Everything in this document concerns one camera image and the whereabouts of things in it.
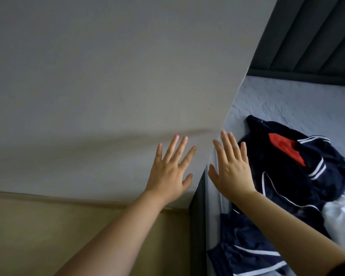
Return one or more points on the person's right hand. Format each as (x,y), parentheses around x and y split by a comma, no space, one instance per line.
(234,172)

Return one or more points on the person's left hand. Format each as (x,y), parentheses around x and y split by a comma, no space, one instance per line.
(168,175)

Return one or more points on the red and navy sports jacket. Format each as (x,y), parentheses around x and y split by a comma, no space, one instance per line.
(287,169)

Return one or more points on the grey quilted bed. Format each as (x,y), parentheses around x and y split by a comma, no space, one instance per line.
(310,100)

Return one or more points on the white and navy garment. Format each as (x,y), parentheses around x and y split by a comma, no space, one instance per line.
(340,221)

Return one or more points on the person's left forearm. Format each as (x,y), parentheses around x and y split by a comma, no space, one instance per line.
(115,238)

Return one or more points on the person's right forearm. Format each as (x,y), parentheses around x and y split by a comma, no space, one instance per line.
(293,232)

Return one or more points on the dark grey upholstered headboard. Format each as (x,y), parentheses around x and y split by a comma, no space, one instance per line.
(310,37)

